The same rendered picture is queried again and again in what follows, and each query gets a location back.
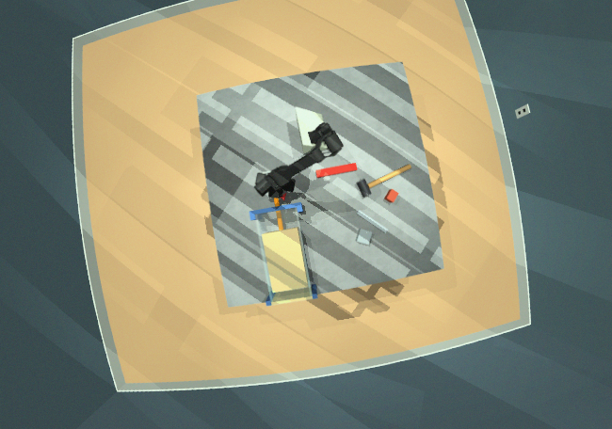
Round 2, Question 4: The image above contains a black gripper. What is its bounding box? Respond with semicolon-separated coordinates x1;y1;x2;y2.
255;173;296;192

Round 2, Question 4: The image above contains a red flat bar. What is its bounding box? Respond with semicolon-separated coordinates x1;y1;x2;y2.
316;163;357;178

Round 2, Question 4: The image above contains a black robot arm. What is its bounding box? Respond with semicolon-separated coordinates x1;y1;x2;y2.
254;122;344;199

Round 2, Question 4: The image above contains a pale grey flat bar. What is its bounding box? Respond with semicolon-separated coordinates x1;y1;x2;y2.
357;211;387;233

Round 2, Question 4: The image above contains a black-headed mallet with wooden handle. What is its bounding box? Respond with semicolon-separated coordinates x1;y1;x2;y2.
357;164;411;197

